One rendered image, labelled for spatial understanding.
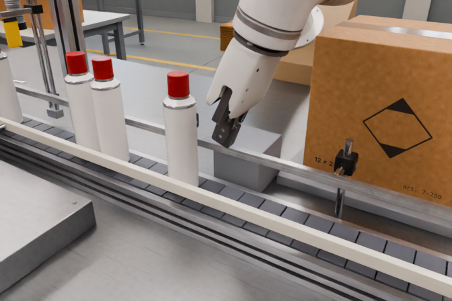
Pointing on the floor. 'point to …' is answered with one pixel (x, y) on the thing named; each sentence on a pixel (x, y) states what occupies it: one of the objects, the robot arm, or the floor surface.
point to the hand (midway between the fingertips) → (226, 131)
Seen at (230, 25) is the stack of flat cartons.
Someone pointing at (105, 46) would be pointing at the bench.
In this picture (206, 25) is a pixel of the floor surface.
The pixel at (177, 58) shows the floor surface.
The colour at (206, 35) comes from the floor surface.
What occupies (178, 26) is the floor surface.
